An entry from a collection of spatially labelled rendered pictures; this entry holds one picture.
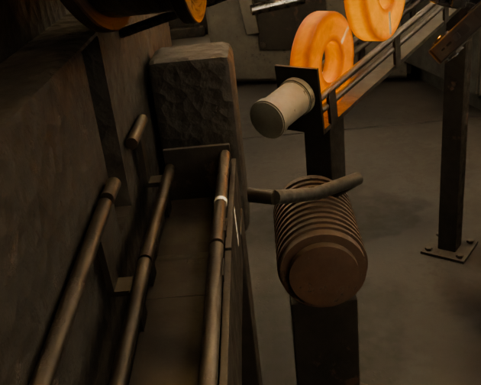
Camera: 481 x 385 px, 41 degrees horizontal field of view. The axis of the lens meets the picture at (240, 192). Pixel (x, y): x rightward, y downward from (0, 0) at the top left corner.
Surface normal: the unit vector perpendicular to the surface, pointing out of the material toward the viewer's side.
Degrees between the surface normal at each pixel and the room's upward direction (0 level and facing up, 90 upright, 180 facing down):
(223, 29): 90
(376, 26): 88
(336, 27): 90
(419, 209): 1
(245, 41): 90
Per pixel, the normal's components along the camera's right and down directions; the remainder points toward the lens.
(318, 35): 0.81, 0.18
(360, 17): -0.47, 0.73
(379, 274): -0.11, -0.89
